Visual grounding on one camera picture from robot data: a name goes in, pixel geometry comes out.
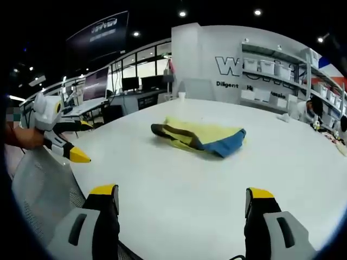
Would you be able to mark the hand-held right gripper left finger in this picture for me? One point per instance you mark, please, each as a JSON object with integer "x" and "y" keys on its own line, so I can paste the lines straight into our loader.
{"x": 81, "y": 233}

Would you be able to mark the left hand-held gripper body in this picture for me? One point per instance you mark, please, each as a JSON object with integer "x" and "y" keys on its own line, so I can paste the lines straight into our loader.
{"x": 47, "y": 115}

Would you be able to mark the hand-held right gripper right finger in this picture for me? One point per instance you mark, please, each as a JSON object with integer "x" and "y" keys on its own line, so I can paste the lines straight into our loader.
{"x": 282, "y": 233}

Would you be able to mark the yellow and blue garment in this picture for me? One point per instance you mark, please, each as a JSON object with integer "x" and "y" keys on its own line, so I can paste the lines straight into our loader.
{"x": 206, "y": 135}

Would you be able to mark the person's left hand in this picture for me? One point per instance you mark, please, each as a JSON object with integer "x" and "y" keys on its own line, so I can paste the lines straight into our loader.
{"x": 28, "y": 138}

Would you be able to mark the white office desk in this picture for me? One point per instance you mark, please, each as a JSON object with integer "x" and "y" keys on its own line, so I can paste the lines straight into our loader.
{"x": 81, "y": 108}

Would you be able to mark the large display screen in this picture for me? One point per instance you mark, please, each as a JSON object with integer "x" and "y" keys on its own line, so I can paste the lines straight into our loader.
{"x": 95, "y": 84}

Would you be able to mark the grey mesh office chair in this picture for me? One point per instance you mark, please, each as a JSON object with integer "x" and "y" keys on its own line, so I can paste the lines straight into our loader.
{"x": 46, "y": 189}

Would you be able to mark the black computer monitor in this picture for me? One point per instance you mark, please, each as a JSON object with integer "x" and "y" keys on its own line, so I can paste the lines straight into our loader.
{"x": 130, "y": 84}
{"x": 152, "y": 83}

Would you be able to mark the dark hanging sign board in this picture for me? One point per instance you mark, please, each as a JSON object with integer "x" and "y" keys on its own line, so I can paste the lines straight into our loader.
{"x": 99, "y": 35}

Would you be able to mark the white paper cup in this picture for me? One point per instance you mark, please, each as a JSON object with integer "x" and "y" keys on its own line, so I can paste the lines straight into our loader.
{"x": 181, "y": 96}

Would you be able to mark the round ceiling light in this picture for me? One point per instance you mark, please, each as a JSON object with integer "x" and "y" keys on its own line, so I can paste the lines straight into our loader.
{"x": 182, "y": 13}
{"x": 136, "y": 34}
{"x": 320, "y": 39}
{"x": 257, "y": 12}

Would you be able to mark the clutter of small items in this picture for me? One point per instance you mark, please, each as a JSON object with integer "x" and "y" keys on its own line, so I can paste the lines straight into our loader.
{"x": 332, "y": 135}

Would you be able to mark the small white object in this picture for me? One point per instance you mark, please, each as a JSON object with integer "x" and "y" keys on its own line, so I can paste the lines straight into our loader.
{"x": 284, "y": 117}

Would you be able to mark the grey metal shelving rack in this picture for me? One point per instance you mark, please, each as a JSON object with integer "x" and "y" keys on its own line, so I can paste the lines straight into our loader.
{"x": 301, "y": 84}

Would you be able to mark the row of white storage boxes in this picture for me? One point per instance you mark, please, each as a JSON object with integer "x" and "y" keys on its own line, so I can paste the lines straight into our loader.
{"x": 279, "y": 69}

